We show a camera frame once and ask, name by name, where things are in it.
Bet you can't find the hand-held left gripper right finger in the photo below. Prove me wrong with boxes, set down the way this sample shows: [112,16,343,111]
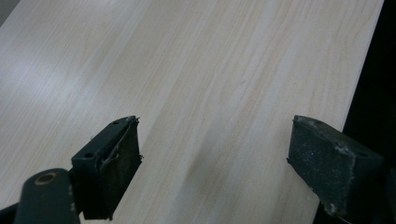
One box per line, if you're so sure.
[286,114,386,221]

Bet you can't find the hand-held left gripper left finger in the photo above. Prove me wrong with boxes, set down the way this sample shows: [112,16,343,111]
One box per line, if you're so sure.
[71,115,144,221]

